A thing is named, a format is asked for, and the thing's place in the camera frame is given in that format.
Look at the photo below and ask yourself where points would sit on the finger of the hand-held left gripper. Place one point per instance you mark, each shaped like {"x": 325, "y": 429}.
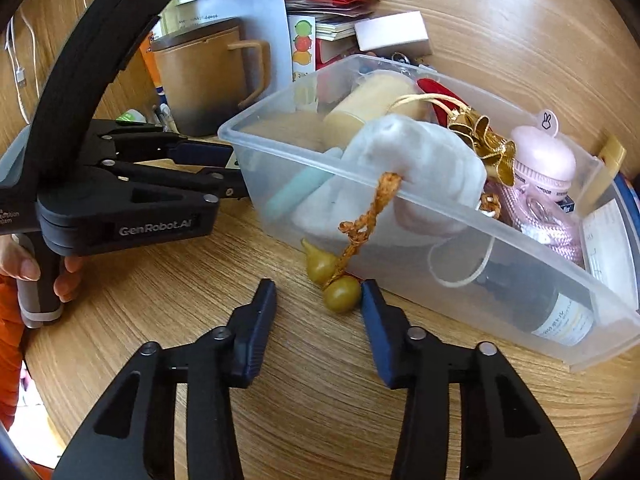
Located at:
{"x": 200, "y": 151}
{"x": 227, "y": 187}

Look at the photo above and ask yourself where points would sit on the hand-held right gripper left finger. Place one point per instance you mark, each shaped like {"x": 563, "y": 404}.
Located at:
{"x": 257, "y": 330}

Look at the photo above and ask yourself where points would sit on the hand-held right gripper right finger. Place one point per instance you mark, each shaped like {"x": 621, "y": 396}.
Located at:
{"x": 375, "y": 330}

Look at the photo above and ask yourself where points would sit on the olive gourd charm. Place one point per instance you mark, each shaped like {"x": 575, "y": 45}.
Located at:
{"x": 342, "y": 296}

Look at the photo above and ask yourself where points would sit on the clear plastic bin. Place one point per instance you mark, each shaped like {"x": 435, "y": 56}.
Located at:
{"x": 450, "y": 280}

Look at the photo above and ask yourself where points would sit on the red velvet apple gold bow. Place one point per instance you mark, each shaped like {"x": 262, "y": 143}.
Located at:
{"x": 440, "y": 100}

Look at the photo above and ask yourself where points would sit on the pink round jar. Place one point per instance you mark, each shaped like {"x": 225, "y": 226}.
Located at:
{"x": 545, "y": 160}

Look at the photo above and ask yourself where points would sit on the blue patchwork pouch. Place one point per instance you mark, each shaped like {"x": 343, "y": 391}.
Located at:
{"x": 627, "y": 195}

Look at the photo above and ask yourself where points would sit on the yellow tube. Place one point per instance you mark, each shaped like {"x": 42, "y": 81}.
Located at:
{"x": 612, "y": 155}

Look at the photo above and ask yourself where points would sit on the person's left forearm orange sleeve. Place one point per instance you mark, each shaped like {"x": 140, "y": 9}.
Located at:
{"x": 10, "y": 350}

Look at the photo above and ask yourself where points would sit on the person's left hand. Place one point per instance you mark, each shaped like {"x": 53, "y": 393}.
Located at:
{"x": 22, "y": 262}

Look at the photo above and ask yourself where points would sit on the bundle of pens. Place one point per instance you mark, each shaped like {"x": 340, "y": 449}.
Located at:
{"x": 162, "y": 116}

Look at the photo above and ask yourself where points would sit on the teal stick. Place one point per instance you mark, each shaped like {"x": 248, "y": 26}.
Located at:
{"x": 290, "y": 192}

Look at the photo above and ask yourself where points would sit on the brown lidded mug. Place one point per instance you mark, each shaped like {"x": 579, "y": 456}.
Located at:
{"x": 200, "y": 75}

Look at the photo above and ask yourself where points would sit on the small orange box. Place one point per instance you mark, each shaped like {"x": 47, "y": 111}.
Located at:
{"x": 150, "y": 60}

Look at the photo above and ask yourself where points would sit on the fruit sticker card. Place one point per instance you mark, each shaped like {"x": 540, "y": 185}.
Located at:
{"x": 302, "y": 45}

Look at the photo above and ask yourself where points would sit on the white curved bookend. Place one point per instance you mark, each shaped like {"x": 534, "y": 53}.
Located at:
{"x": 265, "y": 10}

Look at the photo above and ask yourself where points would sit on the dark bottle white label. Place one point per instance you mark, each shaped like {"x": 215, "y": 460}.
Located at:
{"x": 545, "y": 310}

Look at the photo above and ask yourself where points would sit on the stack of books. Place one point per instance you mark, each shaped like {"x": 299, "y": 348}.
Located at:
{"x": 330, "y": 10}

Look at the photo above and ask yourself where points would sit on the pile of beads and rings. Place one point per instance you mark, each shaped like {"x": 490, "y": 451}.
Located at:
{"x": 400, "y": 57}

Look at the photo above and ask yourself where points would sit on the white brown cardboard box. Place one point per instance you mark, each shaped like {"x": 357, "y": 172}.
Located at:
{"x": 392, "y": 32}

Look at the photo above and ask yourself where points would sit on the white bowl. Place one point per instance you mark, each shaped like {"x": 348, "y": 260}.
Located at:
{"x": 425, "y": 62}

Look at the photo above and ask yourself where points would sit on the white paper label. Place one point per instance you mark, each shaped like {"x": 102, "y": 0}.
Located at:
{"x": 607, "y": 250}

